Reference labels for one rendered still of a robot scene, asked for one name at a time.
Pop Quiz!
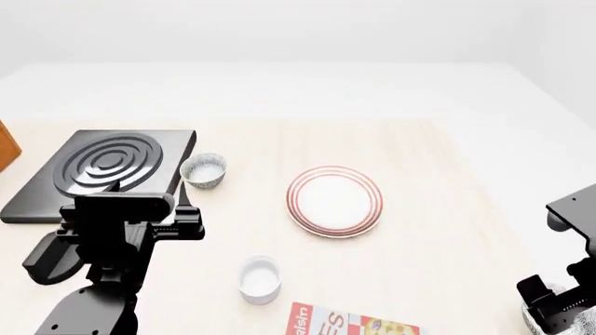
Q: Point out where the speckled black white bowl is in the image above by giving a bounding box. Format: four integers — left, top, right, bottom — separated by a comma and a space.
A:
520, 281, 596, 335
179, 152, 228, 191

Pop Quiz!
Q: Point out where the white ramekin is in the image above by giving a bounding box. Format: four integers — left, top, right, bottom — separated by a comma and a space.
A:
237, 254, 282, 306

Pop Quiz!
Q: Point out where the black stove with ring burner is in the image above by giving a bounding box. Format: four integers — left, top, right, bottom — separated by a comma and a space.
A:
0, 128, 197, 225

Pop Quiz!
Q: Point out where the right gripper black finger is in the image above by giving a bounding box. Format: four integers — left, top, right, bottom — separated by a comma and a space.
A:
516, 274, 558, 310

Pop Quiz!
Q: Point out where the brown wooden cabinet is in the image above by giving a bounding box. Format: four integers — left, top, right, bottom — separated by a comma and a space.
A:
0, 119, 23, 173

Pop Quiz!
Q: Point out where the white plate with red rings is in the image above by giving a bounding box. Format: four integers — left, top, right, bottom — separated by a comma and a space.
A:
286, 165, 385, 240

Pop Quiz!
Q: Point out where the black left gripper camera box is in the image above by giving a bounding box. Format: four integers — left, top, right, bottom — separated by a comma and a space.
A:
73, 191, 176, 225

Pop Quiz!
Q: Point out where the red cookies box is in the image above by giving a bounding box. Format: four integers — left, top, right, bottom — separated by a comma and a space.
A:
284, 301, 423, 335

